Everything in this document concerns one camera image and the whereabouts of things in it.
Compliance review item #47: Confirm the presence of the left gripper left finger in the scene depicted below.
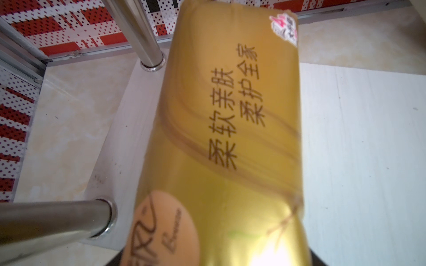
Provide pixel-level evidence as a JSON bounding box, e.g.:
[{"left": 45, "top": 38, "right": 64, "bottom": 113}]
[{"left": 105, "top": 254, "right": 122, "bottom": 266}]

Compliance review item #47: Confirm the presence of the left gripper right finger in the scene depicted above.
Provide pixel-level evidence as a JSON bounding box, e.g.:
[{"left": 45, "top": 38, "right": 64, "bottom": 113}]
[{"left": 310, "top": 250, "right": 327, "bottom": 266}]

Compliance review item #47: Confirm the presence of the gold tissue pack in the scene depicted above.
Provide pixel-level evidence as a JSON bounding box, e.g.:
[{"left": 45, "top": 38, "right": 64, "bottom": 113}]
[{"left": 120, "top": 1, "right": 312, "bottom": 266}]

